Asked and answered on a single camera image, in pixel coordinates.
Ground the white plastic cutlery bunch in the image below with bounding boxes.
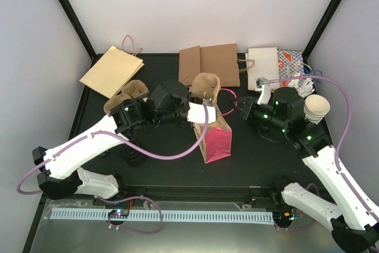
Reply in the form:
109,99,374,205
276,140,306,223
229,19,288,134
288,78,315,98

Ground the white perforated front rail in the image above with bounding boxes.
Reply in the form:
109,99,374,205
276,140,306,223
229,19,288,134
50,208,274,225

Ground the stack of black lids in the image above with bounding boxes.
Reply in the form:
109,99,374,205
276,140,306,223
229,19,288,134
121,148,146,167

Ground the brown kraft paper bag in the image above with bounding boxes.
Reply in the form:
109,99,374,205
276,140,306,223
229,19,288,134
178,43,240,87

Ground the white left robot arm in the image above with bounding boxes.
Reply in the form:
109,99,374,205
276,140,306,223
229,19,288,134
32,79,214,205

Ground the tan paper bag with handles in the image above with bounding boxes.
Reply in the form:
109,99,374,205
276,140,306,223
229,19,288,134
79,35,144,98

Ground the red blue patterned bag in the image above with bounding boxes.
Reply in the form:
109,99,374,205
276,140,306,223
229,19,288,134
278,49,323,78

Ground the brown pulp cup carrier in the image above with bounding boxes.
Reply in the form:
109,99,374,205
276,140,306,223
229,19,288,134
103,80,149,114

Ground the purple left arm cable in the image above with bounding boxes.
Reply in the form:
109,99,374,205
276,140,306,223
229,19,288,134
17,102,211,233

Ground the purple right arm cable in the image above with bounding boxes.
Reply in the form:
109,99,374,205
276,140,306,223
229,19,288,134
261,75,377,230

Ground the stack of paper cups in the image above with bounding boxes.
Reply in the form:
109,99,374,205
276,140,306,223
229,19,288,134
304,94,330,124

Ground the white paper bag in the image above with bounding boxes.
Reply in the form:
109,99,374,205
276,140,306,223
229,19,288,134
237,47,280,91

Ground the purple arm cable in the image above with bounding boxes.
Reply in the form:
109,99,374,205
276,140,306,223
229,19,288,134
17,102,211,233
261,75,377,230

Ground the cake print paper bag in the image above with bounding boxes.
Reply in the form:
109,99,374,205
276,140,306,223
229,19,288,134
192,92,232,164

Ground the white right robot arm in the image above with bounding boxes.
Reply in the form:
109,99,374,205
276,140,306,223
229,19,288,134
233,87,378,252

